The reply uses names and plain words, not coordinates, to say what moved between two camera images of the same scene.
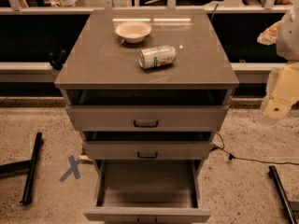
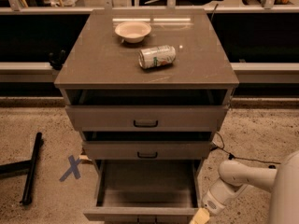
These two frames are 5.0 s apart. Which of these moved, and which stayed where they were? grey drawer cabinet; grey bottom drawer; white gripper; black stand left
Moved: white gripper
Stayed: grey drawer cabinet; grey bottom drawer; black stand left
